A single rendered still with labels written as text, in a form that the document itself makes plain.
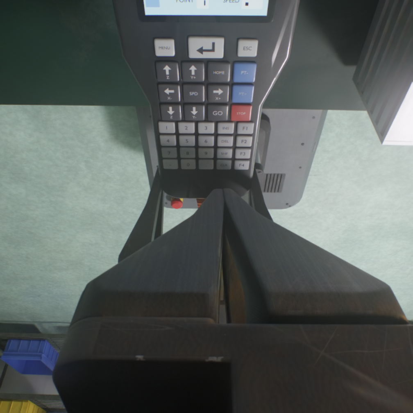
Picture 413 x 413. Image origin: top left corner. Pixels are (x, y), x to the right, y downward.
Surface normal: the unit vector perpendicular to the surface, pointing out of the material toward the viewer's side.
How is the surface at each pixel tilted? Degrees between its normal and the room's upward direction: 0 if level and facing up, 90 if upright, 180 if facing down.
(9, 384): 90
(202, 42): 0
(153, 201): 81
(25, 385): 90
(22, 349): 90
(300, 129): 0
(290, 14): 0
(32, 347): 90
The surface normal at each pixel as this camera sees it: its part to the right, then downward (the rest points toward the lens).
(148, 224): 0.00, -0.51
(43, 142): -0.01, 0.77
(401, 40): -0.35, 0.72
